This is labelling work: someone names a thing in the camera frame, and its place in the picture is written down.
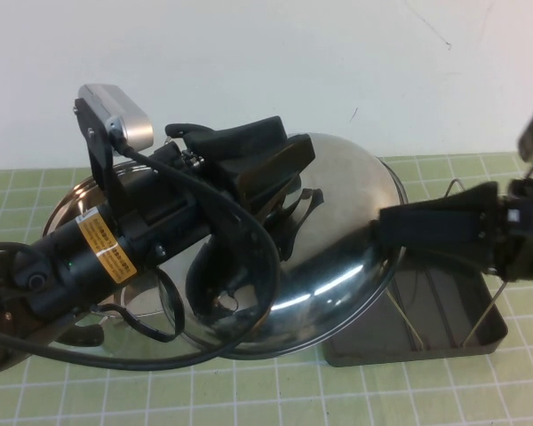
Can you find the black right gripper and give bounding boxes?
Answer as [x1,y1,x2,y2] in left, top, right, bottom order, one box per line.
[367,176,533,284]

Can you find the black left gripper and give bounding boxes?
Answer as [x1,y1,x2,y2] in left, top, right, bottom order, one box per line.
[110,114,316,268]

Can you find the stainless steel pot lid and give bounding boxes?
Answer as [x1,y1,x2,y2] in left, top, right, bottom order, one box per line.
[184,130,406,352]

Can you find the dark grey drip tray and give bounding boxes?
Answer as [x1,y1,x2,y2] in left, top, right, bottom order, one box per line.
[322,265,510,368]

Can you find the green grid table mat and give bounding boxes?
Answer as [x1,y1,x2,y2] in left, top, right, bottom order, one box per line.
[0,152,533,426]

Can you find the metal wire lid rack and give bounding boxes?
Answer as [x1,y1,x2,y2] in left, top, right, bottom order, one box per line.
[393,177,510,351]

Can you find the black left camera cable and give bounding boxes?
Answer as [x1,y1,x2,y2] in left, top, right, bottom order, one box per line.
[0,128,281,369]

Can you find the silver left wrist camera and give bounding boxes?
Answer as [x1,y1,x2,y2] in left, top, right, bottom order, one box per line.
[73,83,155,218]

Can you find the stainless steel pot black handles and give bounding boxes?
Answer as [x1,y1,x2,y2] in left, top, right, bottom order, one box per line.
[43,122,232,361]

